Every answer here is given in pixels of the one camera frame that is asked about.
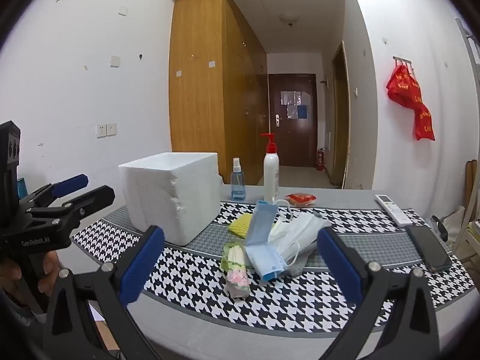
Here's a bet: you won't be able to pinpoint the black smartphone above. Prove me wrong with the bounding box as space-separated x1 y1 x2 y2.
406 225 453 273

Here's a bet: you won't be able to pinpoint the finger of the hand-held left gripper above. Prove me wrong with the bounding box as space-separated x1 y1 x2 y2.
28 185 116 233
17 174 89 218

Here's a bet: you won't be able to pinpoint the wooden boards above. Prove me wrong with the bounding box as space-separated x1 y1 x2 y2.
465 159 480 211

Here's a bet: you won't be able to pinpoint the houndstooth table mat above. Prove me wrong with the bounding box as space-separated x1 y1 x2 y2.
71 199 477 340

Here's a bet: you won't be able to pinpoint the person's left hand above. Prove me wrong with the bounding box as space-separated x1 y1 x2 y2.
0 249 64 301

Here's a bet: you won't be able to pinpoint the blue spray bottle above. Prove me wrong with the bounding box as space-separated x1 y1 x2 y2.
230 157 247 201

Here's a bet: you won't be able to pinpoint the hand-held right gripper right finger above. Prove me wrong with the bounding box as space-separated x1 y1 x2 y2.
317 227 441 360

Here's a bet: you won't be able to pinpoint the white remote control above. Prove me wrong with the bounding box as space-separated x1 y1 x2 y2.
375 194 413 228

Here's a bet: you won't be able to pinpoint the yellow sponge cloth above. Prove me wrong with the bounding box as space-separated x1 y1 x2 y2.
228 215 253 239

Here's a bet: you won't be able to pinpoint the red snack packet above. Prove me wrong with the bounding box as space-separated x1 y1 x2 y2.
284 192 316 208

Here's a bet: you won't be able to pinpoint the metal bunk bed frame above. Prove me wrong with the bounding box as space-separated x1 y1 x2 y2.
455 18 480 94

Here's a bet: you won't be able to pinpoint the white pump bottle red cap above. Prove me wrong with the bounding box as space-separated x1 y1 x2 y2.
260 133 280 203

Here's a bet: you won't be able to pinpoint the stack of white face masks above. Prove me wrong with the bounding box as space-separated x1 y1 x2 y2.
268 199 332 267

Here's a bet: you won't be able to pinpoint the white plastic bag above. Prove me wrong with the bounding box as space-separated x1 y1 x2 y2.
446 206 474 259

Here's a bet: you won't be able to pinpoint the wooden wardrobe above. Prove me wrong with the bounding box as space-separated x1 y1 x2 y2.
168 0 269 196

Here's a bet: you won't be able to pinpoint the blue mask case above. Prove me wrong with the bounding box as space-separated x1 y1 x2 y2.
244 200 289 281

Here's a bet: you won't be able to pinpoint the person's left forearm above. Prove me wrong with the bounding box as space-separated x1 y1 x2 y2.
0 287 51 360

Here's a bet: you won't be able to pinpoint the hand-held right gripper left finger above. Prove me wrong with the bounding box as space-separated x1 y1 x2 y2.
43 225 166 360

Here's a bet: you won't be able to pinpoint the dark brown door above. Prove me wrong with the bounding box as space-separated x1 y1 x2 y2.
268 74 319 167

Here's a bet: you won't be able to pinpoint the white foam box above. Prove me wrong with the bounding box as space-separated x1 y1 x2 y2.
118 152 223 247

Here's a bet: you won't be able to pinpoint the red plastic bag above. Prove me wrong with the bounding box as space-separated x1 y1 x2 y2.
386 63 436 142

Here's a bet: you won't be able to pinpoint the floral swab packet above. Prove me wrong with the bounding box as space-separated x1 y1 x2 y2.
223 242 251 301

